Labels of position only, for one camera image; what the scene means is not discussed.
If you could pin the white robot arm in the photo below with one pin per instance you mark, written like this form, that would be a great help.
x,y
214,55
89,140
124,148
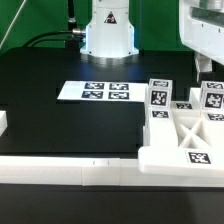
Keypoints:
x,y
109,36

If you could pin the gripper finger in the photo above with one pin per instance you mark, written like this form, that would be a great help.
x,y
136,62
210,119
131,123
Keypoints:
x,y
204,67

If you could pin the white tagged cube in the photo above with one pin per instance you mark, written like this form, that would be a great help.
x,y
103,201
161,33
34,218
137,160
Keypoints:
x,y
212,95
159,93

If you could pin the white left block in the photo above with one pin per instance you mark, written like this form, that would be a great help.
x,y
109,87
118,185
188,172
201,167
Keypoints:
x,y
3,122

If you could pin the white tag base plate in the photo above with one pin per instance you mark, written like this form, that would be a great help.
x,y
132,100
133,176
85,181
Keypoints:
x,y
103,91

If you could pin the thin grey rod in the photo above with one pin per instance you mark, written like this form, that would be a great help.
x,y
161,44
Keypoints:
x,y
6,35

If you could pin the white chair back frame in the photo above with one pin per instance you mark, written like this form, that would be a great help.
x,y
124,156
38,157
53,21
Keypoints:
x,y
183,140

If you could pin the white front rail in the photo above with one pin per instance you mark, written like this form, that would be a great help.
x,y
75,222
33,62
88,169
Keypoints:
x,y
90,172

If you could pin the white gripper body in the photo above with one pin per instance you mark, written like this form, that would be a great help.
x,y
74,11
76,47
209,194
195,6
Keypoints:
x,y
201,27

